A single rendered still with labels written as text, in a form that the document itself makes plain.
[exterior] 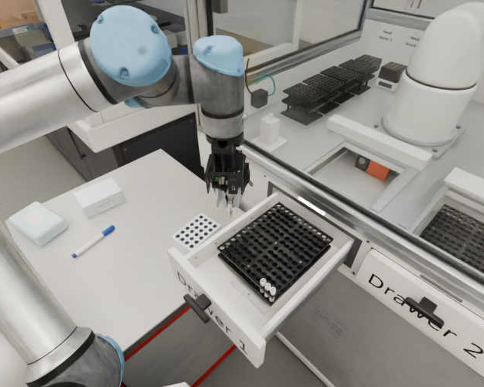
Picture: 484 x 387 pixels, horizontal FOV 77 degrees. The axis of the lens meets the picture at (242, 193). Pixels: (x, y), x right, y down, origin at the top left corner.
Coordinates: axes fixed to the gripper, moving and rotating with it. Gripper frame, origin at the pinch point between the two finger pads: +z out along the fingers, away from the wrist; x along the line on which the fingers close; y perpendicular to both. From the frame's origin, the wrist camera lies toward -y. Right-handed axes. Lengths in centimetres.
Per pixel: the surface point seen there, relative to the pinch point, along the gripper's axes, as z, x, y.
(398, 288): 11.1, 37.5, 14.2
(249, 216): 9.8, 4.2, -4.3
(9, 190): 95, -174, -100
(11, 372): 97, -99, 13
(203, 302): 7.5, -3.7, 21.6
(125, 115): 7, -46, -52
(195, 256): 10.4, -7.9, 8.9
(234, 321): 6.0, 3.0, 25.8
